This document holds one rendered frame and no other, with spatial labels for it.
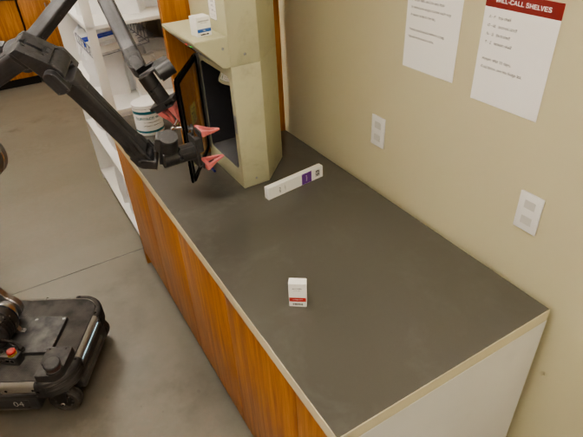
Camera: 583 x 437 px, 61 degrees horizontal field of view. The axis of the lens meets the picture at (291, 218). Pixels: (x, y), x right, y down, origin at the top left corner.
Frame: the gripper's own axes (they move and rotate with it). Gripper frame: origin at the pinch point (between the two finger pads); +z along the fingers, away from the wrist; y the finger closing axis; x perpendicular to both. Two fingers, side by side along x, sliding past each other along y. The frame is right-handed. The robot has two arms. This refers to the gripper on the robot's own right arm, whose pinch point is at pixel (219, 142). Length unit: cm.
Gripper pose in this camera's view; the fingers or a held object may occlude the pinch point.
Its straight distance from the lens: 169.4
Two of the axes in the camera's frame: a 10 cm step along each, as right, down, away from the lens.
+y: -0.7, -8.2, -5.6
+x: -5.1, -4.6, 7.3
